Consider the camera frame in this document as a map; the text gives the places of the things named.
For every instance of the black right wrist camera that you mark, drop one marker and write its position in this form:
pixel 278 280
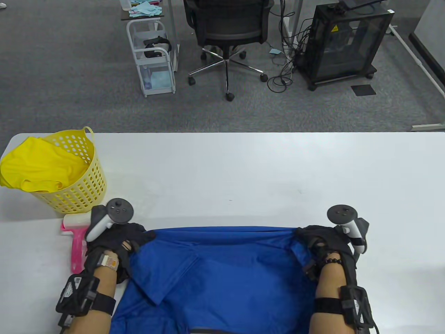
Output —
pixel 354 306

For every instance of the small light blue cloth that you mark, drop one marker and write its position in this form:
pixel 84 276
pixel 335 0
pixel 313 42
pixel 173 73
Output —
pixel 275 51

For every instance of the person's left forearm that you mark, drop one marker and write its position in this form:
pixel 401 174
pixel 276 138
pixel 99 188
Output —
pixel 92 302

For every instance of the white wristwatch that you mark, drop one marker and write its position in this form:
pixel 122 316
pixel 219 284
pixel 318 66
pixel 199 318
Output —
pixel 109 261

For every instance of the white rolling cart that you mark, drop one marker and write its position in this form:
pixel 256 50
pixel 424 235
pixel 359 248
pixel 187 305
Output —
pixel 153 62

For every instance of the pink lint roller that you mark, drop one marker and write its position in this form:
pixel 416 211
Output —
pixel 76 243

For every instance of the pile of light blue cloths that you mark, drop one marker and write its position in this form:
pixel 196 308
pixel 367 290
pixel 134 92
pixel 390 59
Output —
pixel 146 9

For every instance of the black headset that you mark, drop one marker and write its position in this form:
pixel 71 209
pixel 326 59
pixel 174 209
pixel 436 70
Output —
pixel 156 41

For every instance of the black office chair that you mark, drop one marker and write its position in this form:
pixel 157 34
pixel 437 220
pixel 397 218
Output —
pixel 226 21

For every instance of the light blue packet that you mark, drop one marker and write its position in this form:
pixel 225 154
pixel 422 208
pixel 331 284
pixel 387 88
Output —
pixel 158 80

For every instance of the black cabinet on wheels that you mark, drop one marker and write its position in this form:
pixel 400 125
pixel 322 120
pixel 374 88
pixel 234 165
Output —
pixel 347 45

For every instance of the white desk frame rail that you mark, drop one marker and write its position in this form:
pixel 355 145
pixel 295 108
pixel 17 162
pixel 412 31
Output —
pixel 407 46

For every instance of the person's right hand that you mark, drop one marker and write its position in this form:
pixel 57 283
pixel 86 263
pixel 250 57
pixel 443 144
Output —
pixel 326 238

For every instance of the person's left hand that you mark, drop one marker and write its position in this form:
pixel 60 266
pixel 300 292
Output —
pixel 118 236

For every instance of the person's right forearm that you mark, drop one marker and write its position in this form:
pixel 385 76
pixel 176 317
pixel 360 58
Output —
pixel 328 299

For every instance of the blue t-shirt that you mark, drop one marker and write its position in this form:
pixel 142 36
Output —
pixel 222 278

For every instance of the white desk leg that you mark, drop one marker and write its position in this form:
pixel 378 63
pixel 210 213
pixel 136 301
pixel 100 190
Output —
pixel 172 34
pixel 293 21

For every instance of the black floor plate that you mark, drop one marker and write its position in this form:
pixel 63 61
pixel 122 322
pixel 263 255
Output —
pixel 363 89

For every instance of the yellow perforated plastic basket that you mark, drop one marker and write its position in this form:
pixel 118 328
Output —
pixel 87 195

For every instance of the white floor foot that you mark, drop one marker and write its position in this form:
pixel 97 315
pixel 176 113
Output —
pixel 429 127

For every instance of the yellow t-shirt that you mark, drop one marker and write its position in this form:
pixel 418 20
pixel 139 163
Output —
pixel 38 163

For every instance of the grey left hand controller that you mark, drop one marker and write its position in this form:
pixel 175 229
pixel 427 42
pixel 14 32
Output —
pixel 120 208

